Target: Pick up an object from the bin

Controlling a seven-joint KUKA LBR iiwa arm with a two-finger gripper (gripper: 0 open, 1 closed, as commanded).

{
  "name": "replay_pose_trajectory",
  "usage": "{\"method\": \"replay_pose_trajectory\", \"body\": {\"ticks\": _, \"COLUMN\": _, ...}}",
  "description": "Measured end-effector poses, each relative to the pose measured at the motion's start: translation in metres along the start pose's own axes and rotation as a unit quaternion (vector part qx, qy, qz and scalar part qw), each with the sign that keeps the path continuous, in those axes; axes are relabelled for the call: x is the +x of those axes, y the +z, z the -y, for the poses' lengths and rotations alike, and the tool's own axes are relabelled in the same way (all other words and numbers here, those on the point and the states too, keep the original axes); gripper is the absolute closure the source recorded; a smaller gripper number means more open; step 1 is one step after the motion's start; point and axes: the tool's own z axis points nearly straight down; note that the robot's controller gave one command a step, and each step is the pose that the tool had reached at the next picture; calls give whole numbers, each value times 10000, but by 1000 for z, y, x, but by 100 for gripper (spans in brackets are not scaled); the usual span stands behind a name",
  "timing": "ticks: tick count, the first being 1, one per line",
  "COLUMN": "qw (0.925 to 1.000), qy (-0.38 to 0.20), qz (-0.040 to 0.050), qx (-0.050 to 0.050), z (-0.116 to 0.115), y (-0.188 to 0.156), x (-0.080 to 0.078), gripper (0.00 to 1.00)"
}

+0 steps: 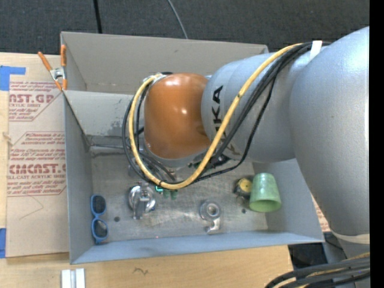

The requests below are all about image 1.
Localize blue sunglasses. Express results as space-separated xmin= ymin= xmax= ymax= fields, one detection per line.
xmin=90 ymin=194 xmax=109 ymax=245

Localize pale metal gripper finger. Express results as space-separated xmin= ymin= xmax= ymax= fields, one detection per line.
xmin=142 ymin=187 xmax=152 ymax=213
xmin=133 ymin=188 xmax=145 ymax=221

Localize brown cardboard board, red print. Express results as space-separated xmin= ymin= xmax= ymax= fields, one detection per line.
xmin=0 ymin=52 xmax=70 ymax=259

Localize grey metal bin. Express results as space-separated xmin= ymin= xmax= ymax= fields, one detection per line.
xmin=59 ymin=31 xmax=325 ymax=265

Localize black cylinder on white bracket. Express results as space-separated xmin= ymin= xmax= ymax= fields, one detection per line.
xmin=209 ymin=154 xmax=232 ymax=169

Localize yellow and black round thing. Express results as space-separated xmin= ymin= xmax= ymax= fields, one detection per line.
xmin=233 ymin=177 xmax=254 ymax=204

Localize green cup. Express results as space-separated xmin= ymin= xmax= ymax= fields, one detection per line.
xmin=248 ymin=172 xmax=283 ymax=214

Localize clear glass mug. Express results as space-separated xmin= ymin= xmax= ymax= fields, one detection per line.
xmin=199 ymin=199 xmax=224 ymax=235

